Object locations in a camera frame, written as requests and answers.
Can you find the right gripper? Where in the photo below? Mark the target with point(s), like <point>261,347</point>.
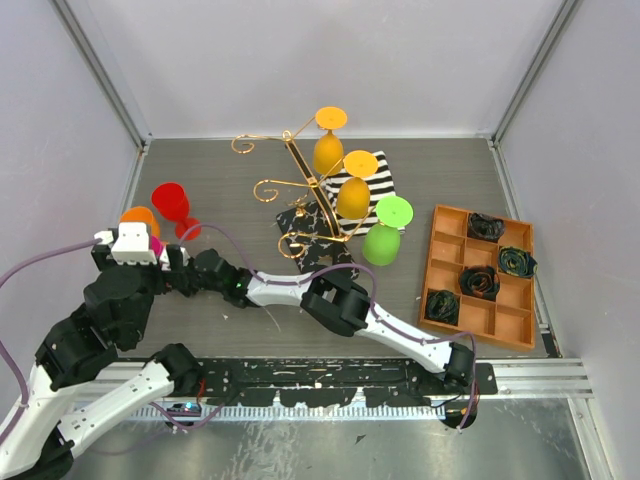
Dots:
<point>194,291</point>

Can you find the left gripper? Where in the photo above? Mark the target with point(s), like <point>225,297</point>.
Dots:
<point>170,280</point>

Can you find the pink plastic wine glass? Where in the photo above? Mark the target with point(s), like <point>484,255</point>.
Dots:
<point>159,250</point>

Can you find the gold wine glass rack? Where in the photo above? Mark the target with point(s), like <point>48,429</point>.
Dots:
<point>310,228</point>

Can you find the yellow wine glass cluster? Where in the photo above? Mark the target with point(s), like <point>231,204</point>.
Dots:
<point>328,151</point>

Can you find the green plastic wine glass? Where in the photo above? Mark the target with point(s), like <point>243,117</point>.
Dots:
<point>382,242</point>

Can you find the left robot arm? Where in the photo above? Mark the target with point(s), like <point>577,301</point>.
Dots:
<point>43,435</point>

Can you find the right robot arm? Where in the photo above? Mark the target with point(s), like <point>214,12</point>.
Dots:
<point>341,306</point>

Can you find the orange plastic wine glass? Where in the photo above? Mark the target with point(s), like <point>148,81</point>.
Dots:
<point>144,215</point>

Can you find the red plastic wine glass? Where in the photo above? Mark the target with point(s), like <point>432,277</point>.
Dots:
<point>172,203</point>

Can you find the black white striped cloth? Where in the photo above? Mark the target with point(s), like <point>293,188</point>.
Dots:
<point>381,185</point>

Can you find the rolled dark sock bottom left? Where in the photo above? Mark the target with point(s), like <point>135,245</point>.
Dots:
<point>442,306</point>

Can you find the rolled dark sock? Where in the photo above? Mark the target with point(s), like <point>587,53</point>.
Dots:
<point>484,227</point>
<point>517,262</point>
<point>442,306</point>
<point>480,282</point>

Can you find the rolled dark sock middle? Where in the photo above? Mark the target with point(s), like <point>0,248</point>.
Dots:
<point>480,282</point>

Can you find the rolled dark sock top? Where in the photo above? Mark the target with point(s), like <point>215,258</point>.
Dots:
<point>484,227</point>

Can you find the rolled dark sock right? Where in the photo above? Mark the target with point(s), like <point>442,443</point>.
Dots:
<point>517,262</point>

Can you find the orange wooden compartment tray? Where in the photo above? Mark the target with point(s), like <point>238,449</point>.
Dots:
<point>508,322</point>

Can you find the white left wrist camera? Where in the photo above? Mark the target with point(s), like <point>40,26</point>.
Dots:
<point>127,244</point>

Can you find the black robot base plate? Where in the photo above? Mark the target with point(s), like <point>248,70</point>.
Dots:
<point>315,383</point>

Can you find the aluminium frame rail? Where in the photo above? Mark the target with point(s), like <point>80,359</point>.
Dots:
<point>497,379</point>

